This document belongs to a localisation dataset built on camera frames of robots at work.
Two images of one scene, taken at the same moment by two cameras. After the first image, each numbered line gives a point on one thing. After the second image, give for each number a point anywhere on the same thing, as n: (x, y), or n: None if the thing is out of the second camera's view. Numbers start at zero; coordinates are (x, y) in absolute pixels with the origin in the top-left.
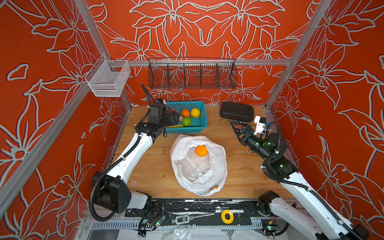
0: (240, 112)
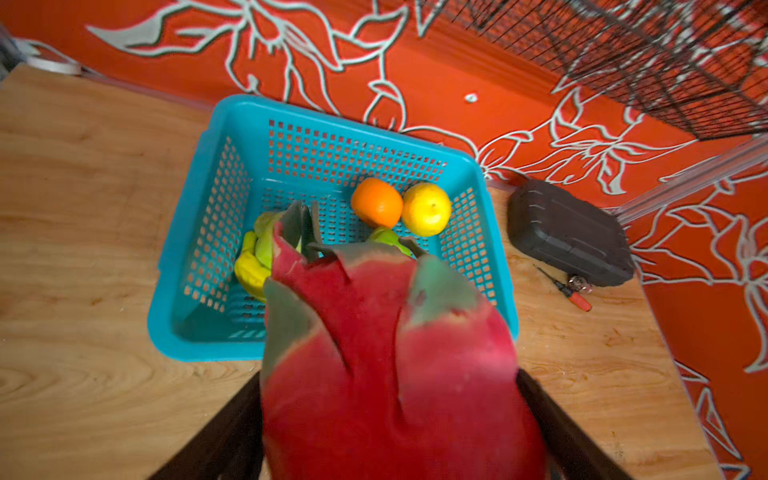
0: (579, 239)
